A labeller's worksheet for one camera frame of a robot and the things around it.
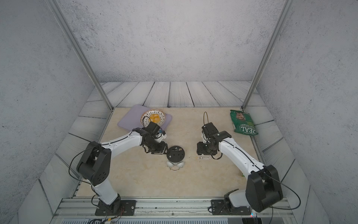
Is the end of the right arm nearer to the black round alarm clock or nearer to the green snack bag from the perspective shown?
the black round alarm clock

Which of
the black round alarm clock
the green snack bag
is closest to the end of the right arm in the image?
the black round alarm clock

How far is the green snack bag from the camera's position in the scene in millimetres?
1036
